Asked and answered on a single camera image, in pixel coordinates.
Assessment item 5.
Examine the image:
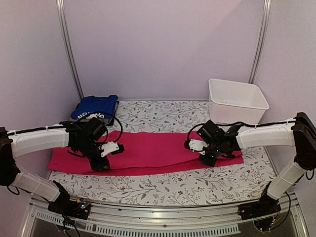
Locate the folded black garment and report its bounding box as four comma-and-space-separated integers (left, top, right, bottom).
101, 101, 119, 126

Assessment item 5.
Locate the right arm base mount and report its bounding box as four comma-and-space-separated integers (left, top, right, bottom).
237, 199, 281, 232

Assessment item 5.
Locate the front aluminium rail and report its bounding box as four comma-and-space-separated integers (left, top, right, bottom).
21, 193, 311, 237

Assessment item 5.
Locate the white plastic laundry bin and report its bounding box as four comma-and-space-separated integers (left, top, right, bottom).
208, 79, 270, 124

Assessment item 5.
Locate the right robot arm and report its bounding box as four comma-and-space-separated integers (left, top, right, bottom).
193, 112, 316, 215

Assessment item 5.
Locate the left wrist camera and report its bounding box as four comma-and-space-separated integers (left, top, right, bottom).
86, 117, 124, 158

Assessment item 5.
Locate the pink garment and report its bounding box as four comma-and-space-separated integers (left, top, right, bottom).
47, 130, 244, 177

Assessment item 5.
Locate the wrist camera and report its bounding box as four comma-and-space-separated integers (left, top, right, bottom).
86, 117, 124, 158
184, 120, 225, 155

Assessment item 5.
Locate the aluminium frame post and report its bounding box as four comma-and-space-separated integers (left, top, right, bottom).
56, 0, 84, 100
248, 0, 272, 84

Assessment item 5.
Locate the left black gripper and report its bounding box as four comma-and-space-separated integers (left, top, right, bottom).
76, 140, 111, 171

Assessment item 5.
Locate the floral tablecloth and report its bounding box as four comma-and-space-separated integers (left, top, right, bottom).
49, 101, 275, 206

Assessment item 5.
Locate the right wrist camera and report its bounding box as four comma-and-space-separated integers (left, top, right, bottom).
184, 120, 225, 155

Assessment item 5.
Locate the blue t-shirt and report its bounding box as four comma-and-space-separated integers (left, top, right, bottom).
70, 95, 119, 120

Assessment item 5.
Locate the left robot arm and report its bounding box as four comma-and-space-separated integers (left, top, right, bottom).
0, 118, 109, 214

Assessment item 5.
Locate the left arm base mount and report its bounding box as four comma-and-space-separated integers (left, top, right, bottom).
48, 196, 91, 220

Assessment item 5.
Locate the right aluminium frame post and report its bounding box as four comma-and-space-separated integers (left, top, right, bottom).
248, 0, 272, 84

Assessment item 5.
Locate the left aluminium frame post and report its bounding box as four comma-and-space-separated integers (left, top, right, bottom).
56, 0, 84, 100

